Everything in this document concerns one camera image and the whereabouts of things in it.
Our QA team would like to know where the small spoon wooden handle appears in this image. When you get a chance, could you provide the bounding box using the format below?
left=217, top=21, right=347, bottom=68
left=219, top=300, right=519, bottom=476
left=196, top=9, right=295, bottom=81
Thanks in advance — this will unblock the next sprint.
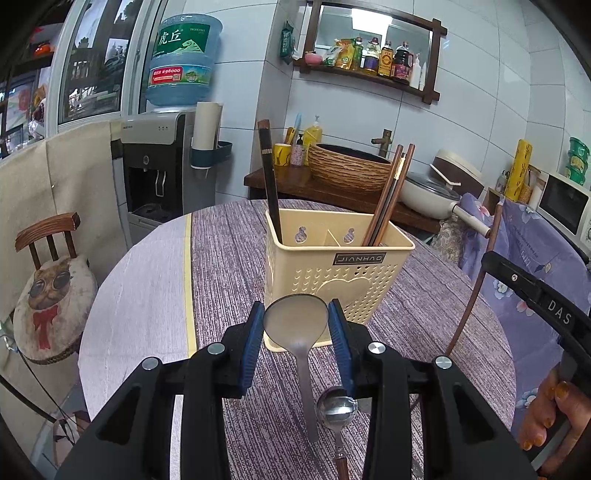
left=315, top=387, right=358, bottom=480

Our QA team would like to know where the wooden chair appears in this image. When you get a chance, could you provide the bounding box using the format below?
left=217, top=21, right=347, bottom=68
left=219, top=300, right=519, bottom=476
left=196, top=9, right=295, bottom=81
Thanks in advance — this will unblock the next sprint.
left=14, top=212, right=98, bottom=365

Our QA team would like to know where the cream pan with lid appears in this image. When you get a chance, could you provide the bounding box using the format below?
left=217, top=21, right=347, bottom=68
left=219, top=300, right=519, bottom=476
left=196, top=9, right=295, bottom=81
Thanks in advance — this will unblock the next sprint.
left=399, top=172, right=491, bottom=236

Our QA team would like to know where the blue wall holder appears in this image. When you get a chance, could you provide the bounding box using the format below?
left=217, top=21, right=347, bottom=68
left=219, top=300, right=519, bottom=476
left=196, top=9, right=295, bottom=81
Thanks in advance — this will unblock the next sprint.
left=191, top=141, right=233, bottom=169

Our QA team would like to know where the blue water bottle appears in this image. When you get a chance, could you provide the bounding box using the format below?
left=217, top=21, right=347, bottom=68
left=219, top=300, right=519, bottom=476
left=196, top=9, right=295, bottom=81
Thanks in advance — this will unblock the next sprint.
left=145, top=13, right=223, bottom=108

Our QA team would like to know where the wooden framed mirror shelf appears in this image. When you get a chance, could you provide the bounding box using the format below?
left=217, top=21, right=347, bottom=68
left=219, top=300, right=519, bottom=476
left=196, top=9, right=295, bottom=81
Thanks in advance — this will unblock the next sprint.
left=293, top=0, right=448, bottom=104

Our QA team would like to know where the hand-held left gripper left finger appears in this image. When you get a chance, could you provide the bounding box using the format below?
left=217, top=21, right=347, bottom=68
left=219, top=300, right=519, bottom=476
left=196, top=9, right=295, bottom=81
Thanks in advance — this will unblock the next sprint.
left=55, top=300, right=265, bottom=480

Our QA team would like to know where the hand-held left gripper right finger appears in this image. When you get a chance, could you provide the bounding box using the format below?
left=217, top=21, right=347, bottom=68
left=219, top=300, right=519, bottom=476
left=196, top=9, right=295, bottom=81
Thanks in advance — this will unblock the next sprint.
left=327, top=298, right=539, bottom=480

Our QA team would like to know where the yellow wrap roll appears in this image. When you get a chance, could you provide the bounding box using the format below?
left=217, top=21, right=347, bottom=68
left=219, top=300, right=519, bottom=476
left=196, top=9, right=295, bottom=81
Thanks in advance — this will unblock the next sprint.
left=505, top=139, right=533, bottom=204

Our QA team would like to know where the cream plastic utensil holder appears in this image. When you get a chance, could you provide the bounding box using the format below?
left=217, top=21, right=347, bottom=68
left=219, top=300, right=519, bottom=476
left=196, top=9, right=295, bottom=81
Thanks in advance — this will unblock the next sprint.
left=264, top=208, right=416, bottom=352

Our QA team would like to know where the white microwave oven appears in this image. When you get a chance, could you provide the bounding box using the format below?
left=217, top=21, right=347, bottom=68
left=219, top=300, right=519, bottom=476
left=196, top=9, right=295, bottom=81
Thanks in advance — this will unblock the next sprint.
left=538, top=172, right=591, bottom=250

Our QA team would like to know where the dark wooden counter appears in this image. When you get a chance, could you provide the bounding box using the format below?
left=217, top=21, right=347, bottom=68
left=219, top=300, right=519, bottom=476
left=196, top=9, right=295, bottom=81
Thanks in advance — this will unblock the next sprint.
left=244, top=164, right=441, bottom=234

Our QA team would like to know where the small dotted pump bottle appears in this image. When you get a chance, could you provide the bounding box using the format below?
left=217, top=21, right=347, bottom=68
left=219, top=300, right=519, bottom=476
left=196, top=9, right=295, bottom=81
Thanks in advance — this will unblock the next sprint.
left=290, top=134, right=308, bottom=166

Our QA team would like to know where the cluttered display shelf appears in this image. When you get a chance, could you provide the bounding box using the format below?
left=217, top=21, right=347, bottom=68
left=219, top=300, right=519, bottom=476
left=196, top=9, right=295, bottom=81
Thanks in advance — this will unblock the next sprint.
left=0, top=23, right=61, bottom=158

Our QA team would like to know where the dark sauce bottle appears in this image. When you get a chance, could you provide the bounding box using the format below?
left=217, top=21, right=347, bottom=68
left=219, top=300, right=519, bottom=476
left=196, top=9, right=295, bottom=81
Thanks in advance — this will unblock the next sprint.
left=393, top=41, right=413, bottom=84

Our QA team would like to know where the oil bottle purple label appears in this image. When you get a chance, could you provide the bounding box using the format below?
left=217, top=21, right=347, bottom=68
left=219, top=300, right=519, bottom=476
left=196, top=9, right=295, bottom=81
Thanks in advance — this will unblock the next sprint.
left=363, top=37, right=380, bottom=75

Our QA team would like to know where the yellow soap dispenser bottle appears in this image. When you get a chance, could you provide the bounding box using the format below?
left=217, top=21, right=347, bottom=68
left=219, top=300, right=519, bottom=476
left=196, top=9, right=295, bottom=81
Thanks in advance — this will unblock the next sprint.
left=302, top=115, right=323, bottom=146

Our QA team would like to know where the large steel spoon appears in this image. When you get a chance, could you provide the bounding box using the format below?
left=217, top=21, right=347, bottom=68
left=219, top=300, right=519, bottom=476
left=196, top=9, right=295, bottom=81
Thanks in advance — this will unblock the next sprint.
left=263, top=294, right=329, bottom=444

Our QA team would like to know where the white framed window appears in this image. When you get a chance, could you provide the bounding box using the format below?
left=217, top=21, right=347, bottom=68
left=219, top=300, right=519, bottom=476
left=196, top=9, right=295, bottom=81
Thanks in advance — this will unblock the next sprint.
left=46, top=0, right=167, bottom=137

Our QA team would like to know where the beige cloth cover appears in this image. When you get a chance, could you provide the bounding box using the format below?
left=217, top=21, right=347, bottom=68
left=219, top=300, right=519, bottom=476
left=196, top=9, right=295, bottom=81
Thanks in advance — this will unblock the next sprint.
left=0, top=121, right=132, bottom=324

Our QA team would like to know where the cat print cushion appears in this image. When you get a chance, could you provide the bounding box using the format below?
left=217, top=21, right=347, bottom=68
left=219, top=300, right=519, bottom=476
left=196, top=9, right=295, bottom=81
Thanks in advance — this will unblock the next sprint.
left=13, top=257, right=99, bottom=363

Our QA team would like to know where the grey water dispenser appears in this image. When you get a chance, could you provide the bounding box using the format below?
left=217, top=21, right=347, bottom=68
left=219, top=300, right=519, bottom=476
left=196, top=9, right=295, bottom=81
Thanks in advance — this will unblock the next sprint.
left=111, top=108, right=218, bottom=232

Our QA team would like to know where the green hanging packet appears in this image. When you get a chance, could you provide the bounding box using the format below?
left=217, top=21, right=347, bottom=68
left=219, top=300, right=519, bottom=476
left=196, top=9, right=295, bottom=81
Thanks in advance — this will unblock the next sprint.
left=279, top=21, right=296, bottom=63

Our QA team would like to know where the person's right hand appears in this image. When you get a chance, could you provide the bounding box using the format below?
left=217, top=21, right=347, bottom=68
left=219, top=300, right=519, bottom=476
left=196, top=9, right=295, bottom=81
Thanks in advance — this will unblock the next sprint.
left=519, top=369, right=591, bottom=476

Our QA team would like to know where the cream rice cooker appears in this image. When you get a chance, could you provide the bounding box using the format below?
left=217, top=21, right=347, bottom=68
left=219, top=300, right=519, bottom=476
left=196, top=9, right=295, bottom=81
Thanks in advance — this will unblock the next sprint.
left=431, top=149, right=485, bottom=199

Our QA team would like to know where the purple striped tablecloth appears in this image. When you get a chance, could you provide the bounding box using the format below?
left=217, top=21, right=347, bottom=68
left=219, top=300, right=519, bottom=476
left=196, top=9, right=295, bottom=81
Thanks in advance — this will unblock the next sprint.
left=189, top=199, right=515, bottom=480

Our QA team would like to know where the woven sink basin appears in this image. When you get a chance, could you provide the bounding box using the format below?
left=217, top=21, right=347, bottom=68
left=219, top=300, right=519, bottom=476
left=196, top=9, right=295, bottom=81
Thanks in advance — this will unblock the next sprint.
left=308, top=143, right=393, bottom=195

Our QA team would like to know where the black cable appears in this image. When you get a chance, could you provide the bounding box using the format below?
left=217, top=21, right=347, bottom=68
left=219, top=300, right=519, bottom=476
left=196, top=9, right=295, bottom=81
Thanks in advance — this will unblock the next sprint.
left=0, top=323, right=86, bottom=446

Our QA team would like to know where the bronze faucet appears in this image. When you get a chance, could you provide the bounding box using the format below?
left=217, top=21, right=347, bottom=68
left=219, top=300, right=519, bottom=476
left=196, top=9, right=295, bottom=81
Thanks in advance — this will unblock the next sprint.
left=372, top=129, right=393, bottom=158

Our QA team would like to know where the beige floral cloth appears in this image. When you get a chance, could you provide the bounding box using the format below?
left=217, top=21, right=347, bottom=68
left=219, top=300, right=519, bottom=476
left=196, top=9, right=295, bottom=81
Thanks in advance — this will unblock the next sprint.
left=434, top=219, right=467, bottom=264

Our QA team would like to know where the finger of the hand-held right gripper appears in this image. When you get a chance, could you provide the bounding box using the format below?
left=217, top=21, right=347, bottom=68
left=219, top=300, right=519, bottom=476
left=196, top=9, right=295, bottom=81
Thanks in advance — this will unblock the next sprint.
left=481, top=251, right=542, bottom=301

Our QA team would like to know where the dark chopstick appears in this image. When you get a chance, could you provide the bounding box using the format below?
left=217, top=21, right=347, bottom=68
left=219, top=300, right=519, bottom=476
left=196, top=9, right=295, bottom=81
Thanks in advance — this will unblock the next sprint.
left=257, top=119, right=283, bottom=244

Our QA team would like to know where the yellow refill pouch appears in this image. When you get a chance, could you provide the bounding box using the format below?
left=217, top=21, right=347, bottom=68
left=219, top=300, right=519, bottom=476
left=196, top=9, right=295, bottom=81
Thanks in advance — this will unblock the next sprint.
left=333, top=39, right=356, bottom=70

